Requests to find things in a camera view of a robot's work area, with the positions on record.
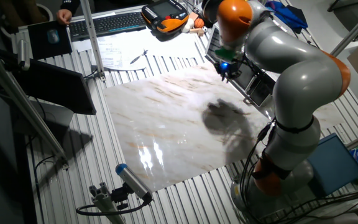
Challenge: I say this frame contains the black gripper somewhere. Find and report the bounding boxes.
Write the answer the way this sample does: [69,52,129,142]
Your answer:
[218,60,242,83]

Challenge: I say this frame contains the microwave door with silver handle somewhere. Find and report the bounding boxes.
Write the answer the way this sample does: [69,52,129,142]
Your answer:
[205,24,256,94]

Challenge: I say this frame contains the black sleeved forearm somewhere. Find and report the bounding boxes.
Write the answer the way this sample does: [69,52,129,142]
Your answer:
[60,0,82,15]

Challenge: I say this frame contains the silver microwave body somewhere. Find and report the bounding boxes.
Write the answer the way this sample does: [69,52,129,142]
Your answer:
[208,21,278,110]

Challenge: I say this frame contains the person's bare hand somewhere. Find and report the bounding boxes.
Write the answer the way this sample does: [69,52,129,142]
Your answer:
[56,8,73,26]

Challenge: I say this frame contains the printed paper sheet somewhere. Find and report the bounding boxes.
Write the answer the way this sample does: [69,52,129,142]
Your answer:
[119,29,198,60]
[95,39,150,72]

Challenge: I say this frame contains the white rounded toy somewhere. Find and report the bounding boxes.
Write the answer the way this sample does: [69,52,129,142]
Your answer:
[180,17,195,34]

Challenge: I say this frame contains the black round drum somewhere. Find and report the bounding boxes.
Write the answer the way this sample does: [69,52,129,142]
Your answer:
[201,0,219,24]

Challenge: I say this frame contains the white marble pattern board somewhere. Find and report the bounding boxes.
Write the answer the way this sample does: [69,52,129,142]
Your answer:
[103,63,346,193]

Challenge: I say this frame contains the blue cloth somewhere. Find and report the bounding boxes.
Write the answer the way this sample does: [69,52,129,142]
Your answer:
[264,0,309,34]

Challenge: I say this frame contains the black orange teach pendant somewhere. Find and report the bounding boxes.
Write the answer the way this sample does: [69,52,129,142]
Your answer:
[140,0,190,34]

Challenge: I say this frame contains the black pen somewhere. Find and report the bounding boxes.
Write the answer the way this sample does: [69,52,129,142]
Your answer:
[129,49,149,65]

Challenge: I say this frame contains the long aluminium profile bar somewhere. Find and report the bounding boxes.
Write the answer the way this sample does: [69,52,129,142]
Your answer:
[330,1,358,57]

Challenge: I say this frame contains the black computer keyboard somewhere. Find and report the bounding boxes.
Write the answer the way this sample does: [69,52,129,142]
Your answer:
[68,11,147,42]

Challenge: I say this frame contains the blue box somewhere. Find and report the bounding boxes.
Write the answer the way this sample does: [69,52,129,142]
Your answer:
[306,133,358,197]

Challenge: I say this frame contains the black flat monitor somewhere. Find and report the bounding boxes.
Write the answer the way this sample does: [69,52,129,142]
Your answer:
[11,58,98,116]

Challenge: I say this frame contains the grey computer mouse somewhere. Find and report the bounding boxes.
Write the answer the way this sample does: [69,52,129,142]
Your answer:
[47,29,60,44]

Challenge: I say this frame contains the grey monitor base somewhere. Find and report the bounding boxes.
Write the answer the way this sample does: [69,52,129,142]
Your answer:
[12,99,75,138]

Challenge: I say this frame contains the black mouse pad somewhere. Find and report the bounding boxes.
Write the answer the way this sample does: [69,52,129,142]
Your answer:
[27,20,73,60]

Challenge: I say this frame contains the green gripper mount adapter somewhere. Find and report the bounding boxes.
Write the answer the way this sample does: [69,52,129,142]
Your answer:
[214,47,239,62]

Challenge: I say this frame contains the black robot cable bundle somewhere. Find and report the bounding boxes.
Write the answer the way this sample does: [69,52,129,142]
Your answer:
[239,118,276,224]

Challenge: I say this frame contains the silver camera with blue end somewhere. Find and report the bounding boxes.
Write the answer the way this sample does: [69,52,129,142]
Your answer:
[115,163,154,202]

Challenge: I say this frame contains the upright aluminium profile post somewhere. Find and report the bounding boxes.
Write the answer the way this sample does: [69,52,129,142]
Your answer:
[79,0,107,82]

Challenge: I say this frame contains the black camera clamp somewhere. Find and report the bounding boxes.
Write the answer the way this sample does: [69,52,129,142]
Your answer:
[110,182,134,211]

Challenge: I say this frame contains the short aluminium profile mount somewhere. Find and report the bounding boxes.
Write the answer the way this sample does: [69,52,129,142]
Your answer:
[88,182,127,224]

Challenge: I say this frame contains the black camera cable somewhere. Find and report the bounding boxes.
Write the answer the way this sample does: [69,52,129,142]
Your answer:
[75,198,152,217]

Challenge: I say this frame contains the slanted aluminium frame bar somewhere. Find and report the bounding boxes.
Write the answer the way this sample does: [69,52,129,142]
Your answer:
[0,43,70,170]

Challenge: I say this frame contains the silver depth camera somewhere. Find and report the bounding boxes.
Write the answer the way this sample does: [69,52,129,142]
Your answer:
[16,39,30,72]

